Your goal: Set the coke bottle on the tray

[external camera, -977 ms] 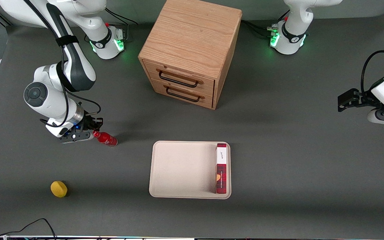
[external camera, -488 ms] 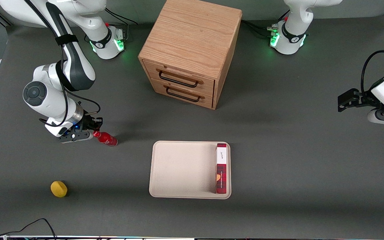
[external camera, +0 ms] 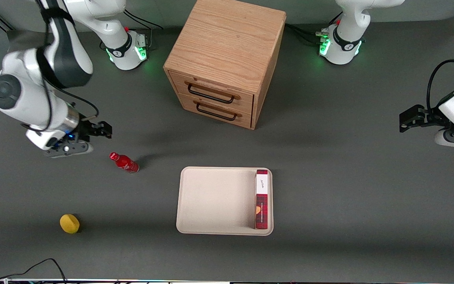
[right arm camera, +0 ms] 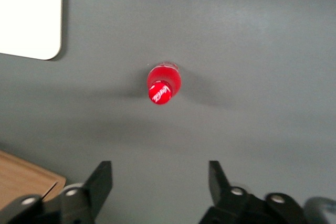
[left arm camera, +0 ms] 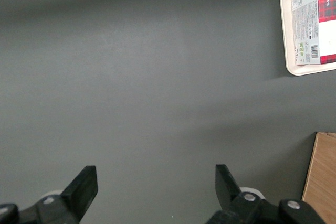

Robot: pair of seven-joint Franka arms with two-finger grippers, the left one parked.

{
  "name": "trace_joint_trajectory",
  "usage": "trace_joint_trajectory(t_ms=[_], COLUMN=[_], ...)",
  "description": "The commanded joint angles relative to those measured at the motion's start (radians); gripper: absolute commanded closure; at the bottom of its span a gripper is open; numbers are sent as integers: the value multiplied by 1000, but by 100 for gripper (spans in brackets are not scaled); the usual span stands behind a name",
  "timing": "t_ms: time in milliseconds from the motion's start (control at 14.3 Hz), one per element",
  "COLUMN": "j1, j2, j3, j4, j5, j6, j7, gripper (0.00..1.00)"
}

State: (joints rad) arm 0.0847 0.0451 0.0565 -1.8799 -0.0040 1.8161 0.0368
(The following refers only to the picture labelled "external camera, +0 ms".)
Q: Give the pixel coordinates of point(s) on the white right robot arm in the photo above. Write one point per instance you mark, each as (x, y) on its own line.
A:
(65, 55)

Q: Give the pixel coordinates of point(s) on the wooden drawer cabinet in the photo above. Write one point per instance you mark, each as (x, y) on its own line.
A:
(227, 43)

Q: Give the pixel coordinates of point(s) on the red coke bottle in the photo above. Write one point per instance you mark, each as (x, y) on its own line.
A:
(126, 163)

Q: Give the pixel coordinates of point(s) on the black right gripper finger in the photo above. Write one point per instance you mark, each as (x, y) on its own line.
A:
(103, 135)
(105, 127)

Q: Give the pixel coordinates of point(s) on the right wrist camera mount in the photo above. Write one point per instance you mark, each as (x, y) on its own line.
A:
(53, 144)

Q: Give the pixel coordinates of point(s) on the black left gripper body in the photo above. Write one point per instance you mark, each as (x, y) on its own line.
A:
(428, 117)

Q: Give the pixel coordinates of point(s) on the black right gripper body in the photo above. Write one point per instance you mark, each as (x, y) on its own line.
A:
(86, 129)

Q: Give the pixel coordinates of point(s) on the yellow lemon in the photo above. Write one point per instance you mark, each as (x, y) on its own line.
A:
(69, 223)

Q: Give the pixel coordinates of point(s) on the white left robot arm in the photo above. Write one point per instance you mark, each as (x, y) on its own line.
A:
(349, 31)

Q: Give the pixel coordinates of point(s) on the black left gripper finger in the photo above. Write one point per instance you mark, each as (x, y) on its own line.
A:
(406, 127)
(410, 113)

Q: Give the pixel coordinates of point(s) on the red plaid box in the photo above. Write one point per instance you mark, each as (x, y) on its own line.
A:
(261, 201)

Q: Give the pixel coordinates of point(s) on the beige plastic tray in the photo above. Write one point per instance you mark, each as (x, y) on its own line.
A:
(215, 201)

